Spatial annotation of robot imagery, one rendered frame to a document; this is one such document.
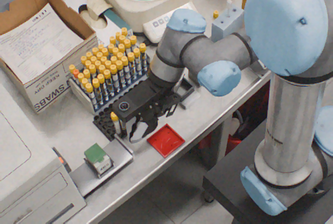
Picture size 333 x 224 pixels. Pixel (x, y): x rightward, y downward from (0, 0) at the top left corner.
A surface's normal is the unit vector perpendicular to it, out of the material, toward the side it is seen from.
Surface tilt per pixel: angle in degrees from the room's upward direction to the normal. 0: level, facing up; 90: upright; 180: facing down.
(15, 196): 89
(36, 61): 0
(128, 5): 0
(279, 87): 89
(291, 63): 82
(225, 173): 3
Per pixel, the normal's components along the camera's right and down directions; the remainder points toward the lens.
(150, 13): 0.54, 0.71
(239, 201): 0.00, -0.48
